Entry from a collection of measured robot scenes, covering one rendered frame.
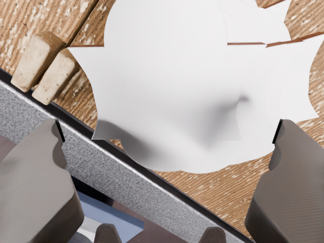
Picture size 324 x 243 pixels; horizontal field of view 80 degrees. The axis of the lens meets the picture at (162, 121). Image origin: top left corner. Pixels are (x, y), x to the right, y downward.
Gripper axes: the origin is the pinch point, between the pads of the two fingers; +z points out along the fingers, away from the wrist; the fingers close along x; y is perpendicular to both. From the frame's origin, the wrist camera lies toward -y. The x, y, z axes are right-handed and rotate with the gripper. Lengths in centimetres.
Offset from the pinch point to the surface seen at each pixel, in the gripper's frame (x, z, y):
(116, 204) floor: -50, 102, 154
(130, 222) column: -9.1, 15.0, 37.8
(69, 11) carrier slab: -8.7, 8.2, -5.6
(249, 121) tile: 6.8, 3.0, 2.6
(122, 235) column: -11.6, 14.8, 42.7
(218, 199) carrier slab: 7.5, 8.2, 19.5
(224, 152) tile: 5.3, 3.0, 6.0
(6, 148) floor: -128, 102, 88
